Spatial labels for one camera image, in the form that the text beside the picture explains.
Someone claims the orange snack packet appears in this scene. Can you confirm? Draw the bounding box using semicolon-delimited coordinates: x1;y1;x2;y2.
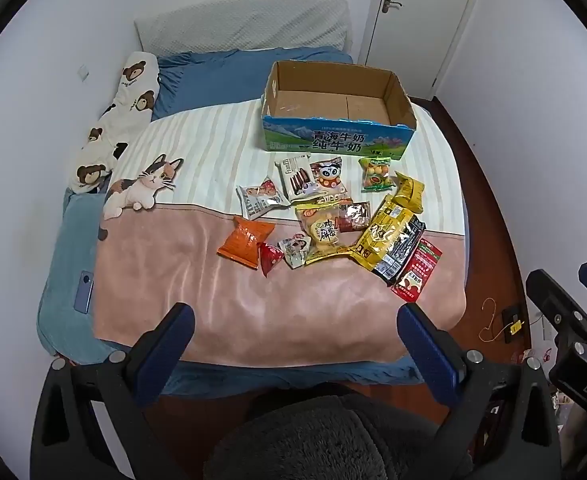
217;215;274;267

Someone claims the black snack packet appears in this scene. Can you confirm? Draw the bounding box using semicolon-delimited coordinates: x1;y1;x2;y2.
373;215;427;286

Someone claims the pink plastic wrapper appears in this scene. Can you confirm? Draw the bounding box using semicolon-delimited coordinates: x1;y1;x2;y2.
511;345;557;376

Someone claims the blue smartphone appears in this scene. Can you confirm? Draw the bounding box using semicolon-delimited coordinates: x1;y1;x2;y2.
74;270;96;316

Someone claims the grey bread packet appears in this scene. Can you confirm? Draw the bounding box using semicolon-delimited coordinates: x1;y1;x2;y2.
237;177;290;221

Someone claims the white door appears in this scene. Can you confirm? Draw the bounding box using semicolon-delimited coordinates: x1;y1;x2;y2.
358;0;489;98

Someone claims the large yellow black packet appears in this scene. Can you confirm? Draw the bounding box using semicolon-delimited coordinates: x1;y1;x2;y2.
349;195;421;273

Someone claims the panda print snack packet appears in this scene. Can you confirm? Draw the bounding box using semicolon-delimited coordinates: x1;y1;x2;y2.
308;156;349;196

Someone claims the brown pastry packet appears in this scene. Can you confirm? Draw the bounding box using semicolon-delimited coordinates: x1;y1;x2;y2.
337;201;373;233

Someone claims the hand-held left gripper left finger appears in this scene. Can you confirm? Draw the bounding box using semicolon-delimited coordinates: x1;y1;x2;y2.
31;302;196;480

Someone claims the small white snack packet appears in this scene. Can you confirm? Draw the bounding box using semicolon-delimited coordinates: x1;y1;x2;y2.
278;234;311;269

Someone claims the light blue blanket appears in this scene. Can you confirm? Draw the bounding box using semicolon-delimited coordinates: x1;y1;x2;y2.
36;187;124;361

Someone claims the white cookie stick packet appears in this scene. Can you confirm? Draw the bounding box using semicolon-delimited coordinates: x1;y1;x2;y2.
275;154;319;200

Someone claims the blue bed sheet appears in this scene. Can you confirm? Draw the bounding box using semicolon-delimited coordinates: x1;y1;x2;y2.
151;46;471;401

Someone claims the bear print pillow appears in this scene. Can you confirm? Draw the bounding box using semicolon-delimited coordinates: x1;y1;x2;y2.
68;51;162;196

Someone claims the red snack packet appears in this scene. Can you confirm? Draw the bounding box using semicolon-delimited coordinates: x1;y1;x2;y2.
391;238;443;303

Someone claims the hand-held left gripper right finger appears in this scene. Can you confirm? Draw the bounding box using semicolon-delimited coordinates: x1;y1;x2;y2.
397;302;561;480

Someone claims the green candy packet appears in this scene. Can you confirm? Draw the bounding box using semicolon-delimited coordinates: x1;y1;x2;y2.
357;156;393;193

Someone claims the printed cardboard box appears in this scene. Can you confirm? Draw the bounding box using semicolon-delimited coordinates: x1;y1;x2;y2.
261;60;418;161

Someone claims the yellow pastry packet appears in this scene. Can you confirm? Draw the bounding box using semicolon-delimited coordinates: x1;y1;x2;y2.
295;195;359;265

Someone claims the dark grey fleece clothing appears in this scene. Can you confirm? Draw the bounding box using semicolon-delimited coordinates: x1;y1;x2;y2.
204;382;474;480

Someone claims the cat print blanket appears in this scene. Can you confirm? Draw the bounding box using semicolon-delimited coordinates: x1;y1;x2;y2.
92;97;469;367

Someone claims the white quilted pillow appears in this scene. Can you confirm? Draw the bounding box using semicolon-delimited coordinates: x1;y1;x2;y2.
134;0;351;58

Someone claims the small red triangular packet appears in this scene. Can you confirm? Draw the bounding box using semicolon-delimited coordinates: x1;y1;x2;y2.
258;241;285;278

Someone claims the small yellow snack packet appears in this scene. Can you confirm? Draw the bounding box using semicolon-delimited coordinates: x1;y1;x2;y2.
392;171;425;213

